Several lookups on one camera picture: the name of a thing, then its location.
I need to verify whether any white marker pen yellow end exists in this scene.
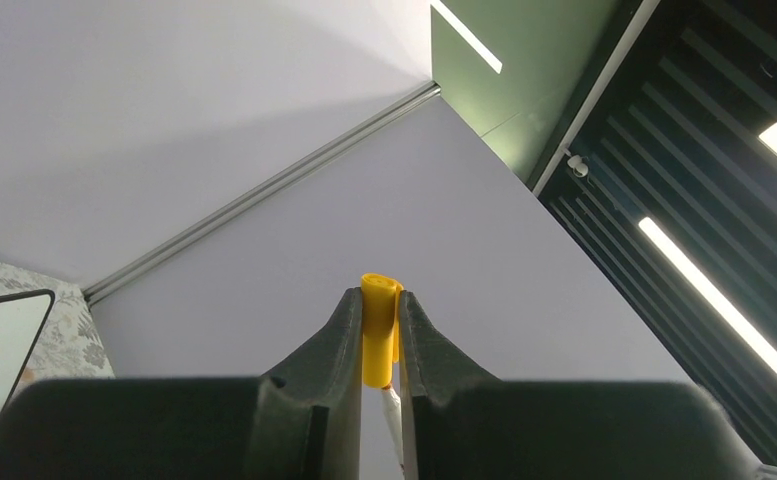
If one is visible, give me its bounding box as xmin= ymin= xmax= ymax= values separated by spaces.
xmin=380 ymin=385 xmax=405 ymax=471

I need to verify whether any white ceiling security camera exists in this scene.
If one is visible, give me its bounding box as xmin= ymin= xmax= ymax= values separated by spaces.
xmin=566 ymin=155 xmax=589 ymax=178

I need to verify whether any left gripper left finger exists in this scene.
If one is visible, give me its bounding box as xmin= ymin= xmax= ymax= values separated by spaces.
xmin=0 ymin=288 xmax=363 ymax=479

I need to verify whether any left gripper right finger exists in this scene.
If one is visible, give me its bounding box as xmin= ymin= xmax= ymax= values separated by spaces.
xmin=397 ymin=292 xmax=760 ymax=479

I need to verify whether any yellow marker cap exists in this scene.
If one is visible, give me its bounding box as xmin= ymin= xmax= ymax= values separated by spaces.
xmin=360 ymin=273 xmax=404 ymax=389

